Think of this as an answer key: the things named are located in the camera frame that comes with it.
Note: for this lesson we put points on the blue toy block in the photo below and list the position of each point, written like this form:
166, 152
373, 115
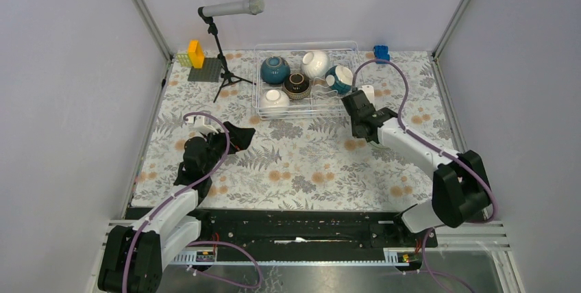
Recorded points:
381, 52

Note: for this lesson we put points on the pale green ceramic bowl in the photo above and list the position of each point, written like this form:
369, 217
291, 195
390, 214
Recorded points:
376, 145

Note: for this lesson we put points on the grey toy baseplate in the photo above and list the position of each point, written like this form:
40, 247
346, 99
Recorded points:
209, 72

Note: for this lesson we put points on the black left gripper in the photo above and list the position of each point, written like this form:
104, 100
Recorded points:
239, 137

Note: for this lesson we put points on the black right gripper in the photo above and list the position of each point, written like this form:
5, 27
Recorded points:
354, 133

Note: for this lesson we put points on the grey microphone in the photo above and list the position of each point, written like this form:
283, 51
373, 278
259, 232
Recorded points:
250, 7

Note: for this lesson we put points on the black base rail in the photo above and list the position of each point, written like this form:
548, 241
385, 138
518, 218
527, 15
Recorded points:
311, 236

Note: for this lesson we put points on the white ribbed bowl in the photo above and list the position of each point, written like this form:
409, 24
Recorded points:
315, 64
273, 104

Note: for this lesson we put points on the white ribbed bowl front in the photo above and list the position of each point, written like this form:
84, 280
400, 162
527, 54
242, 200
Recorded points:
273, 104

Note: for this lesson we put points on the teal bowl white interior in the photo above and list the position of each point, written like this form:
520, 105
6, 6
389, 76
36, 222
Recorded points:
339, 78

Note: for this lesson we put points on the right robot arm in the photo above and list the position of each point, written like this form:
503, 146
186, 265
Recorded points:
460, 188

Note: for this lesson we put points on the dark blue ceramic bowl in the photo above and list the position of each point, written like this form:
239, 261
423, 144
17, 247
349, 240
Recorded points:
274, 70

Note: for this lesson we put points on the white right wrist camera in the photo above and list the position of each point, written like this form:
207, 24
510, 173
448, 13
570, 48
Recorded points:
369, 92

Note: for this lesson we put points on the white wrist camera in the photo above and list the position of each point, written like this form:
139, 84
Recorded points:
369, 92
200, 124

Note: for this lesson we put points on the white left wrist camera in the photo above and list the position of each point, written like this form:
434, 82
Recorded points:
200, 124

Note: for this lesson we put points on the black microphone tripod stand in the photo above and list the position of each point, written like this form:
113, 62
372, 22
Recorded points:
227, 76

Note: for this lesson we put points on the orange toy block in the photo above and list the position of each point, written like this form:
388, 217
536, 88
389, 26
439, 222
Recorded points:
195, 54

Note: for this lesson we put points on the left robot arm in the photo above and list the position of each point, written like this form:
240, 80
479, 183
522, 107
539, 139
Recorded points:
136, 256

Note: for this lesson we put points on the yellow-green toy block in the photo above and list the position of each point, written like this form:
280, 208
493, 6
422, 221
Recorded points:
184, 59

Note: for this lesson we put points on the dark brown patterned bowl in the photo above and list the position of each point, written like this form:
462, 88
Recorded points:
296, 86

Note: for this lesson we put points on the floral patterned table mat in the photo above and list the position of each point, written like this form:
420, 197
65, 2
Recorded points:
310, 163

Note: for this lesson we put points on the white wire dish rack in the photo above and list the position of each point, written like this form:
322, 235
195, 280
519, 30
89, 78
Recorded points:
322, 102

